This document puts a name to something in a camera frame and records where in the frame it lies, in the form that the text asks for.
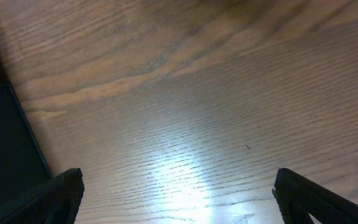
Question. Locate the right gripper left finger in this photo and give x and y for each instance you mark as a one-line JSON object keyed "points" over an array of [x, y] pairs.
{"points": [[55, 201]]}

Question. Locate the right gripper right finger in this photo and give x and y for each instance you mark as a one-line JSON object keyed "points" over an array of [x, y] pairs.
{"points": [[299, 200]]}

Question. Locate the dark green gift box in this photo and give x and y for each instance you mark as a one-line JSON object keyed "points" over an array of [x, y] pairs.
{"points": [[22, 164]]}

